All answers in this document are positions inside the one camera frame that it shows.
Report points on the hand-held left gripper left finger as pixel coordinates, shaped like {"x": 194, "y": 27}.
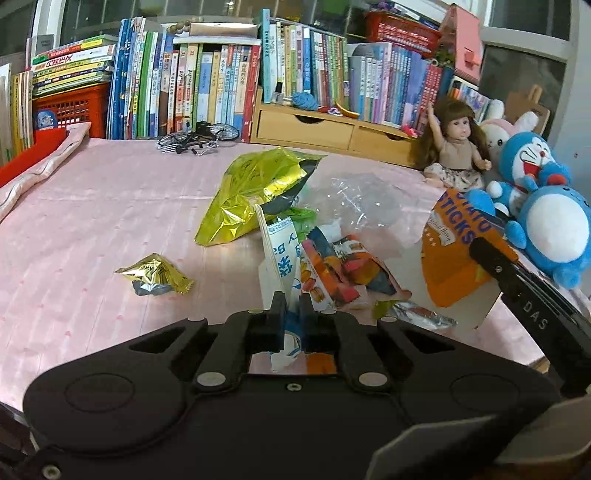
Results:
{"x": 277, "y": 323}

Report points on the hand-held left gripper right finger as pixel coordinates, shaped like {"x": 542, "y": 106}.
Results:
{"x": 308, "y": 323}

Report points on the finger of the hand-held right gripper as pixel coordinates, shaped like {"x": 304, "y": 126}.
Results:
{"x": 494, "y": 261}

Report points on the orange snack box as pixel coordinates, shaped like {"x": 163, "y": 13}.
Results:
{"x": 450, "y": 272}

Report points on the white blue paper packet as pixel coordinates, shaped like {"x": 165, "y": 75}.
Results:
{"x": 277, "y": 258}

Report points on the gold foil snack bag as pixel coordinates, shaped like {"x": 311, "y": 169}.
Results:
{"x": 249, "y": 194}

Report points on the row of small books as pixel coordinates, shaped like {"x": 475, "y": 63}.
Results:
{"x": 468, "y": 97}

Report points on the row of blue pink books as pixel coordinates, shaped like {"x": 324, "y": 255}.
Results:
{"x": 392, "y": 87}

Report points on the row of green blue books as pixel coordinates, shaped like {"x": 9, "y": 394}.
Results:
{"x": 184, "y": 87}

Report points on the row of large thin books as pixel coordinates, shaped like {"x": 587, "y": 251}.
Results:
{"x": 21, "y": 115}

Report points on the stack of flat books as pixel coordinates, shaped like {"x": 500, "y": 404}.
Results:
{"x": 69, "y": 64}

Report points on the row of upright books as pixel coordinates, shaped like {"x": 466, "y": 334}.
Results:
{"x": 46, "y": 18}

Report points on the orange printed snack packet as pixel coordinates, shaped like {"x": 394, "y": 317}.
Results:
{"x": 341, "y": 267}

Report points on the round blue white plush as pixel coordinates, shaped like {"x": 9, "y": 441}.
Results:
{"x": 554, "y": 235}

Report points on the dark green snack wrapper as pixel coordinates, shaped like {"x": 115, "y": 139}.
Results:
{"x": 304, "y": 221}

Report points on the blue cat plush toy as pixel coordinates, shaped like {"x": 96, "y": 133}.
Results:
{"x": 524, "y": 161}

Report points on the brown-haired doll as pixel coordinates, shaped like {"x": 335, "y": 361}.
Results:
{"x": 455, "y": 147}

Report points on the pink white rabbit plush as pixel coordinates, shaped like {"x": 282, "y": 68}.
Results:
{"x": 496, "y": 134}

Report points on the small gold foil wrapper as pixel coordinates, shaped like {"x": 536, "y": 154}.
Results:
{"x": 154, "y": 274}

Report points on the clear plastic bag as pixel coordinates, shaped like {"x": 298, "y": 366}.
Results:
{"x": 369, "y": 203}

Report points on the pink hair clip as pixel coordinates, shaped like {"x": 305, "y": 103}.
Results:
{"x": 409, "y": 130}

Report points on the wooden easel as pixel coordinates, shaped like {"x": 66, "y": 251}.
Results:
{"x": 531, "y": 108}

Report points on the wooden drawer organizer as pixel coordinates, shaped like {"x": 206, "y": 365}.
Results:
{"x": 304, "y": 129}

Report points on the black toy bicycle model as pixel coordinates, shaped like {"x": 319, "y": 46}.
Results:
{"x": 194, "y": 138}

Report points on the yellow banana-shaped toy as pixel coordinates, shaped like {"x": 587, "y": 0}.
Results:
{"x": 347, "y": 110}

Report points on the pink striped tablecloth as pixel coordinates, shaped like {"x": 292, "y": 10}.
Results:
{"x": 101, "y": 207}

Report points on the pink cardboard box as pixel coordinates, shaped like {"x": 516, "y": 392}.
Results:
{"x": 464, "y": 41}

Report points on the blue yarn ball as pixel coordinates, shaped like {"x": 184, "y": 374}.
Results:
{"x": 304, "y": 101}

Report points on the orange plastic basket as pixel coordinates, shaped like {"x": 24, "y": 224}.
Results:
{"x": 78, "y": 106}

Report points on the beige flat carton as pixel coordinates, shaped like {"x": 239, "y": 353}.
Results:
{"x": 226, "y": 28}

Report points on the red board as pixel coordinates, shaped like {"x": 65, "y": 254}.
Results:
{"x": 27, "y": 157}

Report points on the blue round tin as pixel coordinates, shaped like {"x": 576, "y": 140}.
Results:
{"x": 46, "y": 120}

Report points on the white small box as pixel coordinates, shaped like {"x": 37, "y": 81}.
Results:
{"x": 42, "y": 45}

